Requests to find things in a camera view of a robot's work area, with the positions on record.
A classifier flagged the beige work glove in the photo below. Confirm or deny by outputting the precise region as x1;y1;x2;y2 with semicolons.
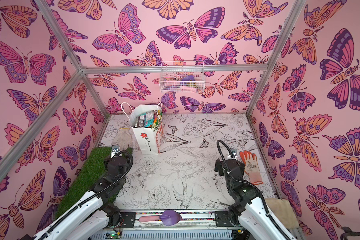
265;198;300;229

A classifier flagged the purple trowel in basket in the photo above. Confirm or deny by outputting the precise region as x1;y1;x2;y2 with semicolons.
164;74;199;92

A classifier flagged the dark brown snack bar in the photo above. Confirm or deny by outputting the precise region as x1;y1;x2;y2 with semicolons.
137;114;147;128

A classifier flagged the grey knit glove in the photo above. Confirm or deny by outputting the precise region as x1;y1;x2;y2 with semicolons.
111;128;134;151

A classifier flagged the teal mint candy bag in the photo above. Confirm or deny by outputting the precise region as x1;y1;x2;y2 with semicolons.
144;111;155;128

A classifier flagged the purple garden trowel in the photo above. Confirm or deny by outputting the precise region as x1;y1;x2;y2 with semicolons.
139;210;183;226

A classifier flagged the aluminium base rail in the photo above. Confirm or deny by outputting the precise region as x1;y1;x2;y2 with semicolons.
89;208;289;240

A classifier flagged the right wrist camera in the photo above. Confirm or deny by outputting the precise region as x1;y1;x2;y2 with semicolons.
228;149;238;160

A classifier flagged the orange and white garden glove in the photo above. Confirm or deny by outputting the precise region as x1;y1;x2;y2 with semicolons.
239;151;263;185

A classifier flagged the green artificial grass mat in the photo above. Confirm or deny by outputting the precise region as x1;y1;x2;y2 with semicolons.
53;146;134;221

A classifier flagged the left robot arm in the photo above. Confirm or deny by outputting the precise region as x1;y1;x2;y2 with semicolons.
21;151;134;240

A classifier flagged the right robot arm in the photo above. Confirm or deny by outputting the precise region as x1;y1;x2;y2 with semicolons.
215;140;295;240

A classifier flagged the white wire basket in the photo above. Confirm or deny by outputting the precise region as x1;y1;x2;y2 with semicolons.
158;60;206;94

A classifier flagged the white paper gift bag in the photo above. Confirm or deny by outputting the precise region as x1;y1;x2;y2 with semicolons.
121;102;163;155

